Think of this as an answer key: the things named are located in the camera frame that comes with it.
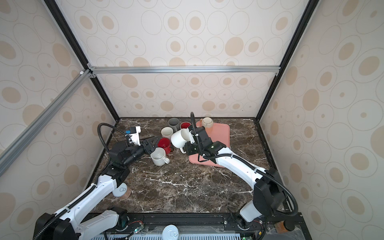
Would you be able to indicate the black corner frame post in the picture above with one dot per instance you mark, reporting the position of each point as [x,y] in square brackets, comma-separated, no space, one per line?
[66,30]
[302,25]

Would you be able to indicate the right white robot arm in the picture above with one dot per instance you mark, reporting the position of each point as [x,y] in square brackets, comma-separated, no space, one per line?
[270,196]

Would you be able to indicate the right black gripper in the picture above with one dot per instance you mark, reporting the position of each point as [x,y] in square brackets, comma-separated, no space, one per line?
[187,146]

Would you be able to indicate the beige ceramic mug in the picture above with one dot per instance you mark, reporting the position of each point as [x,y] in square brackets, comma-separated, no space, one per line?
[159,157]
[207,122]

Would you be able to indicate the red ceramic mug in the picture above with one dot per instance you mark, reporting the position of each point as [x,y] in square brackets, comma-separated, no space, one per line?
[165,144]

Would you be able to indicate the black corner frame post right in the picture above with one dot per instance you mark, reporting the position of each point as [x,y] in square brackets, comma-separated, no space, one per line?
[302,25]

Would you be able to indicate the beige ceramic mug front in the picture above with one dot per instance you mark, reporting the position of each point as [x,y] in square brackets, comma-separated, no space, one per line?
[159,157]

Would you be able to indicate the pinkish white ceramic mug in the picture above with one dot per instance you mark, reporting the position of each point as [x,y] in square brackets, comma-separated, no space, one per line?
[167,132]

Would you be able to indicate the dark grey ceramic mug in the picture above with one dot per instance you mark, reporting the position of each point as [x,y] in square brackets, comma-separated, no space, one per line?
[174,123]

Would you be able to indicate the white ceramic mug front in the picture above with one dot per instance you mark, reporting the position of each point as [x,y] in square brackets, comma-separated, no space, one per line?
[185,125]

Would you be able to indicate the aluminium crossbar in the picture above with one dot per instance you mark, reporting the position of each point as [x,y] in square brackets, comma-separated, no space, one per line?
[185,69]
[25,138]

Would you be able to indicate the aluminium crossbar left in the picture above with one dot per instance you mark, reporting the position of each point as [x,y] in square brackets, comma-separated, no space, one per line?
[25,138]

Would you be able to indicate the brown tape roll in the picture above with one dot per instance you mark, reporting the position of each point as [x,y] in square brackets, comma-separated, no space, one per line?
[123,191]

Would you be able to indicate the white round can lid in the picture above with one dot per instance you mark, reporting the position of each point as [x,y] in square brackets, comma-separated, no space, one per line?
[170,232]

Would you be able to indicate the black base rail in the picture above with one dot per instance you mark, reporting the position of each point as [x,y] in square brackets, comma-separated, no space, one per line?
[209,226]

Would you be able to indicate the white ceramic mug back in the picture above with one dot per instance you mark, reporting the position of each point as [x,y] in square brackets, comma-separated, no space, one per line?
[180,138]

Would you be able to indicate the pink plastic tray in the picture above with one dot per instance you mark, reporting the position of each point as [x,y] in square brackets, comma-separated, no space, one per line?
[220,132]

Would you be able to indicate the aluminium crossbar back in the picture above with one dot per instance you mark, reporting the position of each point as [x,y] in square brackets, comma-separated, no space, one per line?
[185,69]

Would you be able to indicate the black corner frame post left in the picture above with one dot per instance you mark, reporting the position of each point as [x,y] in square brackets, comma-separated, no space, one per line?
[66,30]

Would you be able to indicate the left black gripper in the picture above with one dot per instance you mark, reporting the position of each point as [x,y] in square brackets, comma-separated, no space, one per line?
[147,147]

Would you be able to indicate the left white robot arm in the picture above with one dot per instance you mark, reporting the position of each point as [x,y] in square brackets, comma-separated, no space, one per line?
[68,222]

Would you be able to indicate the beige ceramic mug back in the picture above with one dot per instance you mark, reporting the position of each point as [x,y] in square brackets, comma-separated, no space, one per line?
[207,122]

